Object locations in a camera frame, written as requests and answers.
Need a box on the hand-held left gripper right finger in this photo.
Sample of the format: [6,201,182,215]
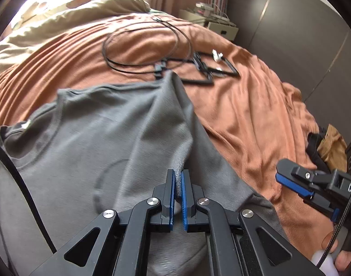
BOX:
[181,169,323,276]

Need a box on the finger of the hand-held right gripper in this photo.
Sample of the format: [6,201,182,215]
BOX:
[276,158,334,199]
[303,193,342,224]

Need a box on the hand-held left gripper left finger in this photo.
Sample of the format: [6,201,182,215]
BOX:
[29,169,176,276]

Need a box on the grey t-shirt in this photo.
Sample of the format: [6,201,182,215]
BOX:
[0,70,291,276]

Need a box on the person's right hand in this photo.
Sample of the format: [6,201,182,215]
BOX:
[322,232,351,273]

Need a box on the brown folded garment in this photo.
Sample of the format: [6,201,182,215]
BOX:
[316,124,349,164]

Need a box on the orange-brown blanket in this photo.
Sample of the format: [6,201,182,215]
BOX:
[0,14,337,248]

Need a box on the cream nightstand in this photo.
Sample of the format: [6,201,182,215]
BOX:
[178,8,239,39]

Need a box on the white power strip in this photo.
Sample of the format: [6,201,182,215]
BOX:
[210,11,236,25]

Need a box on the beige duvet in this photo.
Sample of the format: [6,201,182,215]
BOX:
[0,0,153,77]

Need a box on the cream printed window cushion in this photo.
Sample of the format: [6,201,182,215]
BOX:
[9,0,147,23]

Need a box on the right gripper braided cable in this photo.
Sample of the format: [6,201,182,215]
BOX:
[319,177,351,263]

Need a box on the black square frame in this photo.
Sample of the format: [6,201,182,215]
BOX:
[167,53,215,87]
[193,52,240,78]

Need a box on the thin black looped cable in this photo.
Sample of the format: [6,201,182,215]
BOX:
[102,17,193,78]

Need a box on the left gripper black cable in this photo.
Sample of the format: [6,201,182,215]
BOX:
[0,137,56,255]

